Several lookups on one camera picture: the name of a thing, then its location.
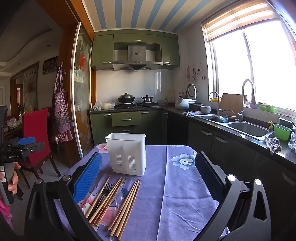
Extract black gas stove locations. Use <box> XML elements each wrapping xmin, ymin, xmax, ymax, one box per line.
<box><xmin>116</xmin><ymin>103</ymin><xmax>161</xmax><ymax>109</ymax></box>

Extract green sill bowls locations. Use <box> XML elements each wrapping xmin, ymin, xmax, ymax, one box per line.
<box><xmin>259</xmin><ymin>104</ymin><xmax>277</xmax><ymax>114</ymax></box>

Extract purple checked apron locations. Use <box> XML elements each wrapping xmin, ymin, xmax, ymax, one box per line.
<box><xmin>51</xmin><ymin>64</ymin><xmax>73</xmax><ymax>143</ymax></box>

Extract stainless double sink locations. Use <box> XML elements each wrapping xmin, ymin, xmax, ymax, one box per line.
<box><xmin>196</xmin><ymin>113</ymin><xmax>275</xmax><ymax>141</ymax></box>

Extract green open drawer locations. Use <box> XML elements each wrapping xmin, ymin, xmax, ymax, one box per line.
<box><xmin>111</xmin><ymin>112</ymin><xmax>141</xmax><ymax>127</ymax></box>

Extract dark crumpled cloth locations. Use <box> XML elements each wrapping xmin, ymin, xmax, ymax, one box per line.
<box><xmin>264</xmin><ymin>137</ymin><xmax>282</xmax><ymax>155</ymax></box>

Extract dark kitchen countertop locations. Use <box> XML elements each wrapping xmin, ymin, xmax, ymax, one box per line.
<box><xmin>89</xmin><ymin>105</ymin><xmax>296</xmax><ymax>165</ymax></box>

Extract wooden cutting board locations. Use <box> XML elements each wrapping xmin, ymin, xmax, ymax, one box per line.
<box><xmin>218</xmin><ymin>93</ymin><xmax>248</xmax><ymax>115</ymax></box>

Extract black wok with lid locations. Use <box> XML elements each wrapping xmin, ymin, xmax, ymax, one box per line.
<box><xmin>117</xmin><ymin>93</ymin><xmax>135</xmax><ymax>104</ymax></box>

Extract white plastic bags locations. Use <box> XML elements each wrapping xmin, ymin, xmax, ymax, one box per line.
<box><xmin>93</xmin><ymin>100</ymin><xmax>116</xmax><ymax>110</ymax></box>

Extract black rectangular container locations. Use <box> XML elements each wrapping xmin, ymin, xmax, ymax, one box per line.
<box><xmin>279</xmin><ymin>117</ymin><xmax>294</xmax><ymax>129</ymax></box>

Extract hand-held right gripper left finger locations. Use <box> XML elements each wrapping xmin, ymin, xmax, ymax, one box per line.
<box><xmin>24</xmin><ymin>152</ymin><xmax>103</xmax><ymax>241</ymax></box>

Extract person's left forearm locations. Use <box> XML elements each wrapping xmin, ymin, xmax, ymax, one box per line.
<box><xmin>0</xmin><ymin>199</ymin><xmax>14</xmax><ymax>230</ymax></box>

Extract painted glass sliding door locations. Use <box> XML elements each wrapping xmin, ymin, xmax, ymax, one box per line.
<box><xmin>70</xmin><ymin>22</ymin><xmax>96</xmax><ymax>168</ymax></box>

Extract steel range hood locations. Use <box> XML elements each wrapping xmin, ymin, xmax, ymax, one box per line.
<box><xmin>112</xmin><ymin>45</ymin><xmax>164</xmax><ymax>71</ymax></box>

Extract black plastic fork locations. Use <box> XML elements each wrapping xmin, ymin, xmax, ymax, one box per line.
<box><xmin>91</xmin><ymin>183</ymin><xmax>113</xmax><ymax>216</ymax></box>

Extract white plastic utensil holder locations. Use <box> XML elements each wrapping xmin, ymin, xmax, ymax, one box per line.
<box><xmin>105</xmin><ymin>133</ymin><xmax>147</xmax><ymax>176</ymax></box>

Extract green wall cabinets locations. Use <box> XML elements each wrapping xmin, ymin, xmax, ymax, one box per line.
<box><xmin>91</xmin><ymin>30</ymin><xmax>181</xmax><ymax>70</ymax></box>

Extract white rice cooker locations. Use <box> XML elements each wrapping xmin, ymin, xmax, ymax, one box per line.
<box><xmin>174</xmin><ymin>83</ymin><xmax>197</xmax><ymax>110</ymax></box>

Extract kitchen window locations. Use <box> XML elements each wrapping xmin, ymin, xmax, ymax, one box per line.
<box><xmin>207</xmin><ymin>20</ymin><xmax>296</xmax><ymax>112</ymax></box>

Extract black pan with handle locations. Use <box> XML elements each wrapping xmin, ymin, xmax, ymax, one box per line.
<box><xmin>209</xmin><ymin>110</ymin><xmax>241</xmax><ymax>123</ymax></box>

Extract red covered chair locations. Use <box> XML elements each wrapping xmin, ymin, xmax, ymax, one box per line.
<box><xmin>16</xmin><ymin>108</ymin><xmax>62</xmax><ymax>189</ymax></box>

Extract framed calligraphy picture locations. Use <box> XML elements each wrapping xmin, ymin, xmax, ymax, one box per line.
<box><xmin>23</xmin><ymin>66</ymin><xmax>39</xmax><ymax>112</ymax></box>

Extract dark wall poster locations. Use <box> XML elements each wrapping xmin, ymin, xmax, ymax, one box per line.
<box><xmin>42</xmin><ymin>56</ymin><xmax>59</xmax><ymax>75</ymax></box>

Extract purple floral tablecloth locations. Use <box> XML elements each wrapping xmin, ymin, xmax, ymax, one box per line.
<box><xmin>54</xmin><ymin>144</ymin><xmax>232</xmax><ymax>241</ymax></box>

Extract tall steel faucet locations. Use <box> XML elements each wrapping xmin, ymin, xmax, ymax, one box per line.
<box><xmin>238</xmin><ymin>79</ymin><xmax>257</xmax><ymax>122</ymax></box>

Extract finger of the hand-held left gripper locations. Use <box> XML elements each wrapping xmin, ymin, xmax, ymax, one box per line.
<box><xmin>22</xmin><ymin>142</ymin><xmax>45</xmax><ymax>154</ymax></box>
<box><xmin>5</xmin><ymin>137</ymin><xmax>36</xmax><ymax>147</ymax></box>

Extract hanging wall utensils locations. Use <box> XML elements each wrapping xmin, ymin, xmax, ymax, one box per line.
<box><xmin>186</xmin><ymin>64</ymin><xmax>207</xmax><ymax>81</ymax></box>

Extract small steel faucet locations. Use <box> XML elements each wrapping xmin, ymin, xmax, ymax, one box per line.
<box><xmin>209</xmin><ymin>92</ymin><xmax>221</xmax><ymax>115</ymax></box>

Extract striped window blind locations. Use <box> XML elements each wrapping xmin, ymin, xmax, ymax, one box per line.
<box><xmin>201</xmin><ymin>3</ymin><xmax>282</xmax><ymax>43</ymax></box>

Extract green plastic basin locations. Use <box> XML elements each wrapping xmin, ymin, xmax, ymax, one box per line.
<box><xmin>273</xmin><ymin>123</ymin><xmax>292</xmax><ymax>141</ymax></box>

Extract person's left hand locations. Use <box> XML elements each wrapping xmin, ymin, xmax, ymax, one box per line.
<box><xmin>0</xmin><ymin>162</ymin><xmax>19</xmax><ymax>195</ymax></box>

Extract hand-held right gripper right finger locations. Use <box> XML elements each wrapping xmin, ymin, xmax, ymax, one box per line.
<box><xmin>195</xmin><ymin>152</ymin><xmax>271</xmax><ymax>241</ymax></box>

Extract pile of wooden chopsticks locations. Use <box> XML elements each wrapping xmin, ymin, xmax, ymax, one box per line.
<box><xmin>85</xmin><ymin>175</ymin><xmax>141</xmax><ymax>240</ymax></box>

